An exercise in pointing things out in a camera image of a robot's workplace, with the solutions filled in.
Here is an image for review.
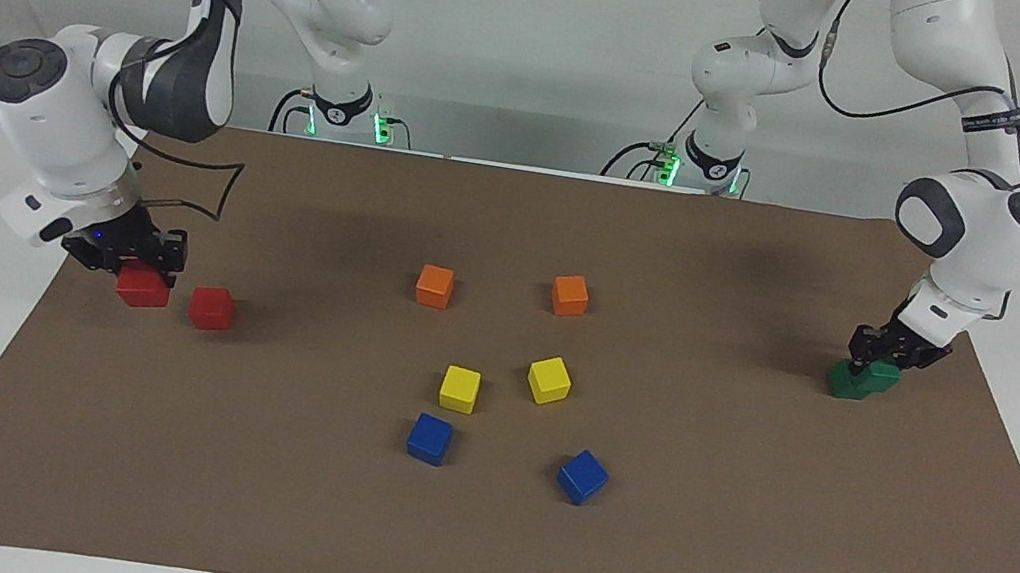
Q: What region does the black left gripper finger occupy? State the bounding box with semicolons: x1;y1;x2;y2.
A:
844;323;881;382
907;339;956;378

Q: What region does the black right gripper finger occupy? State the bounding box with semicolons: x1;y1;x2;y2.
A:
154;228;193;290
63;239;124;276

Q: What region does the green wooden block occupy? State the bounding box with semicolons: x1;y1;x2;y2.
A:
848;356;904;398
823;360;873;403

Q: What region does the red wooden block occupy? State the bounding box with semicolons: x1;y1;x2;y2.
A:
185;284;239;335
113;259;175;313

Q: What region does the brown table mat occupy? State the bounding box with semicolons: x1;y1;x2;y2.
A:
0;87;1020;573

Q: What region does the orange wooden block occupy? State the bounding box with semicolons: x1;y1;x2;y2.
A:
547;272;593;321
412;262;457;312

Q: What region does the blue wooden block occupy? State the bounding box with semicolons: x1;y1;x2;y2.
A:
403;410;457;468
552;446;612;511

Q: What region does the yellow wooden block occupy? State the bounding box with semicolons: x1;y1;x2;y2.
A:
436;364;483;417
523;352;576;409

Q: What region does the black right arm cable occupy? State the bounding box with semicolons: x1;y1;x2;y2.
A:
93;66;258;226

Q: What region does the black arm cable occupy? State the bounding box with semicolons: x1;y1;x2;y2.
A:
93;66;258;226
804;0;1020;192

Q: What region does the black right base cable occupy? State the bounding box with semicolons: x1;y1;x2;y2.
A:
267;84;314;137

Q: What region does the black base cable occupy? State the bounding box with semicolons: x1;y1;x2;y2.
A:
599;90;706;191
267;84;314;137

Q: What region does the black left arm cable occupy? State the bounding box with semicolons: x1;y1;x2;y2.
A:
804;0;1020;192

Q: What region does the black left base cable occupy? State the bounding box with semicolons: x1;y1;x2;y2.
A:
599;90;706;191

